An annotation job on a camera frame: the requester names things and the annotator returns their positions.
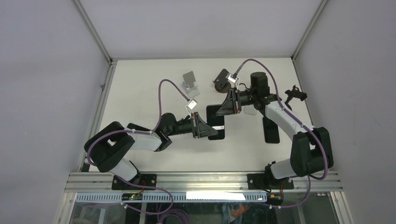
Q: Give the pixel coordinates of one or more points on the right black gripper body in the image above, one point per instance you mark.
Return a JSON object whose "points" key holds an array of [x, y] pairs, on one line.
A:
{"points": [[237, 101]]}

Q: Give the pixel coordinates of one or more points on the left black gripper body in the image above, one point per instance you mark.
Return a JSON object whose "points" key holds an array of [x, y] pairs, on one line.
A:
{"points": [[194, 125]]}

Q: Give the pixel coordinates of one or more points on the black phone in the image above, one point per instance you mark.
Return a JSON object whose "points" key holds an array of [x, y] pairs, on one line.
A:
{"points": [[137, 127], [217, 122], [271, 131]]}

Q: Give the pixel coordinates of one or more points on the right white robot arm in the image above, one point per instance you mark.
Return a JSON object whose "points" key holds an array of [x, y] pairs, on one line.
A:
{"points": [[311, 149]]}

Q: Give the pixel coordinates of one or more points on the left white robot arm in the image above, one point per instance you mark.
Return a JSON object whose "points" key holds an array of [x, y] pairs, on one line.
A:
{"points": [[107, 149]]}

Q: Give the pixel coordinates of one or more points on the silver phone stand right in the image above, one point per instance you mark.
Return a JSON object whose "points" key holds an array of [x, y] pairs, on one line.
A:
{"points": [[249, 109]]}

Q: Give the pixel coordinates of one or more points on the silver phone stand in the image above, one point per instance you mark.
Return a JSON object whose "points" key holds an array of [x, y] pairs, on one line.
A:
{"points": [[189, 84], [249, 109]]}

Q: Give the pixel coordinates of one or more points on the black stand wooden base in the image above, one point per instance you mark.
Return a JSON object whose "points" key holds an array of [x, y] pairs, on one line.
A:
{"points": [[221, 83]]}

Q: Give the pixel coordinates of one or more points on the silver phone stand left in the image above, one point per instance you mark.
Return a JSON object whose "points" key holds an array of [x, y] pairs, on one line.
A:
{"points": [[189, 84]]}

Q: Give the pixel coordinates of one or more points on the black round-base clamp stand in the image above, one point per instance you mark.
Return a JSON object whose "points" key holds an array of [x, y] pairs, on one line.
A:
{"points": [[294, 92]]}

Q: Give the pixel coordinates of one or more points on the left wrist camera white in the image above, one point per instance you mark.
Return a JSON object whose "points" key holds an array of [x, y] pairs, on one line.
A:
{"points": [[191, 104]]}

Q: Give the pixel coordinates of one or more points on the white slotted cable duct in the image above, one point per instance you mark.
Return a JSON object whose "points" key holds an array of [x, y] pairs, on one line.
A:
{"points": [[181, 197]]}

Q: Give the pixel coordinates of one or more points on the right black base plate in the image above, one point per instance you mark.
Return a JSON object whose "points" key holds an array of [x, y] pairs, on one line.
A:
{"points": [[264, 182]]}

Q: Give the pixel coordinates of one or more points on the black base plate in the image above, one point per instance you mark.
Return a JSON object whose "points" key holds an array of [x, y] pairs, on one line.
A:
{"points": [[264, 182], [145, 182]]}

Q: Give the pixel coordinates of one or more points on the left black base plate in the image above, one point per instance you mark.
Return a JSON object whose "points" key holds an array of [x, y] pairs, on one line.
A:
{"points": [[145, 182]]}

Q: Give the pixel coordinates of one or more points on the aluminium mounting rail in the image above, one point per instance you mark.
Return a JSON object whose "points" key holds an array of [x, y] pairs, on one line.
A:
{"points": [[82, 182]]}

